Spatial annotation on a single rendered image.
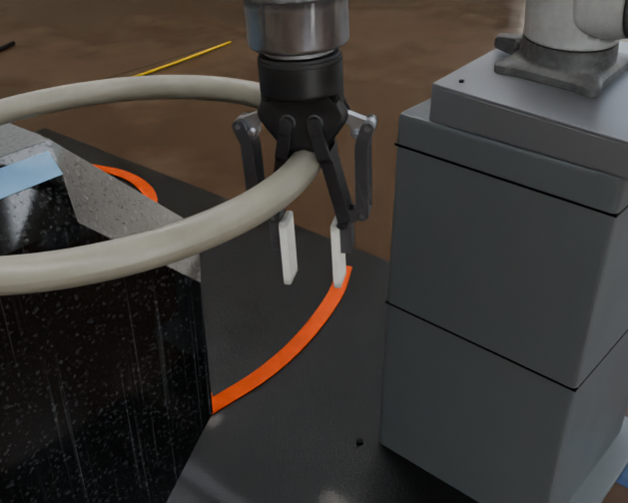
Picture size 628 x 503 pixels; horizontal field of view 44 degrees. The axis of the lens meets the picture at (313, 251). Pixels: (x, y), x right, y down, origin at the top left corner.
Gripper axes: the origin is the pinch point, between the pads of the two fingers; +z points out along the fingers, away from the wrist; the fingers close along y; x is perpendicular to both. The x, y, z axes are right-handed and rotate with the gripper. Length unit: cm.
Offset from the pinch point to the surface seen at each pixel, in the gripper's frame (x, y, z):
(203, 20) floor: -390, 163, 63
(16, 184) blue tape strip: -16.0, 43.9, 1.4
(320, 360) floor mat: -90, 24, 83
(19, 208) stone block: -13.9, 42.8, 3.9
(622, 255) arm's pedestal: -51, -38, 26
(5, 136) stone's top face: -24, 49, -2
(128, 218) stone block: -29.3, 36.2, 12.6
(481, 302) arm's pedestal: -53, -16, 39
